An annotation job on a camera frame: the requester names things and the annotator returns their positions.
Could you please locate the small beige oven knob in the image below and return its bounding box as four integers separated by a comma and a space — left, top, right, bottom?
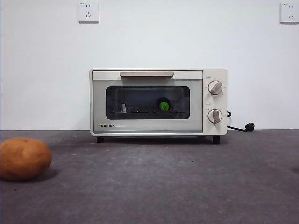
207, 108, 223, 124

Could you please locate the oven door with beige handle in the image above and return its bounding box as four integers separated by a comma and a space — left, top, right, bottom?
92, 70, 203, 134

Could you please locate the metal wire oven rack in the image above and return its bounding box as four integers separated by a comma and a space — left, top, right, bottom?
111, 109, 189, 114

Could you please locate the purple eggplant with green cap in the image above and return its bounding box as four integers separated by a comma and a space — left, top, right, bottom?
157, 97, 171, 112

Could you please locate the white wall socket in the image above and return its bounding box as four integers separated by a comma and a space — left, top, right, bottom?
78, 1, 100, 23
280, 2, 299, 24

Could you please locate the cream white toaster oven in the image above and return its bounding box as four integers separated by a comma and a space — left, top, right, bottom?
90, 67, 228, 145

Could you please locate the black oven power cable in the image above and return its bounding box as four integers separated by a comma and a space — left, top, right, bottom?
226, 110, 256, 133

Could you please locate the brown potato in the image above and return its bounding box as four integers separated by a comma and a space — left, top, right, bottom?
0, 137, 52, 181

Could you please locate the large beige oven knob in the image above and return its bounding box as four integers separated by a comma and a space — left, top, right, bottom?
207, 80, 223, 96

